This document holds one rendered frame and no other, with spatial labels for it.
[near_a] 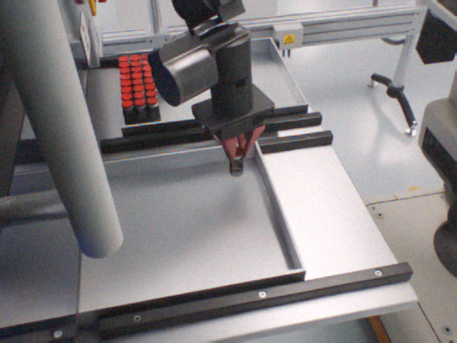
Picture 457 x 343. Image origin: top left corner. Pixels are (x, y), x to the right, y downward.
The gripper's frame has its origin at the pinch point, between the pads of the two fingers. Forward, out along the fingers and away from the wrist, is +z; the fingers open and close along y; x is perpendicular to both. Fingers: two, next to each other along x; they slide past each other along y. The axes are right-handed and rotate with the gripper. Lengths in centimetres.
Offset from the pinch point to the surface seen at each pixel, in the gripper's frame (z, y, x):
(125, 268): 5.0, 21.4, 7.3
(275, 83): 6.8, -20.4, -21.8
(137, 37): 38, -17, -118
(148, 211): 5.2, 15.1, -0.9
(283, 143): 5.1, -10.5, -3.2
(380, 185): 99, -90, -48
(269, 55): 6.9, -25.1, -32.0
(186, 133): 3.8, 3.1, -13.2
